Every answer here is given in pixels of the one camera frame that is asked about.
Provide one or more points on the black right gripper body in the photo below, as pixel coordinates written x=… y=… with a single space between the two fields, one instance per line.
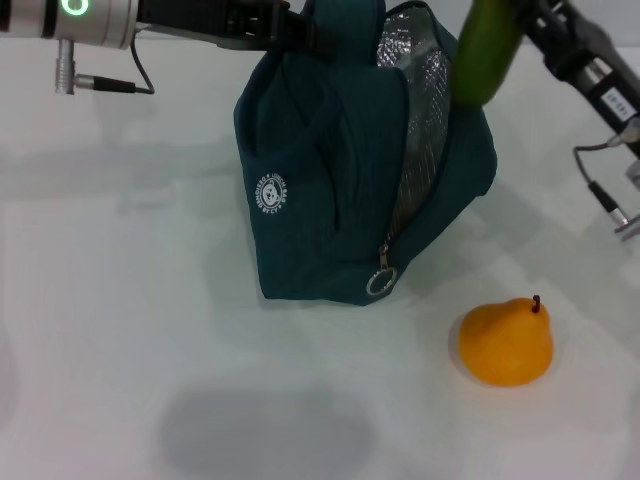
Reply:
x=585 y=55

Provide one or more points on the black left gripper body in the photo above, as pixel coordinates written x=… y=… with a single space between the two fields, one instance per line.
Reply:
x=210 y=20

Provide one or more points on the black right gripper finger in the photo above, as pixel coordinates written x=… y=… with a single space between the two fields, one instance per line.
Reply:
x=530 y=17

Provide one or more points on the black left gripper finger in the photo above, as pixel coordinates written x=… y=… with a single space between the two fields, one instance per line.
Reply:
x=305 y=35

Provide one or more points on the green cucumber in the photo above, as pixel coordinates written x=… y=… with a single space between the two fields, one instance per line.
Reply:
x=482 y=55

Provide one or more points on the teal fabric lunch bag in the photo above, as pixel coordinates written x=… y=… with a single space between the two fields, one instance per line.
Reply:
x=310 y=175

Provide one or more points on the orange yellow pear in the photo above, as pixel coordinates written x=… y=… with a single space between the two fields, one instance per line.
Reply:
x=505 y=345

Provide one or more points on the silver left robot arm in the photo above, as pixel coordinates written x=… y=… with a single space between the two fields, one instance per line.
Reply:
x=100 y=25

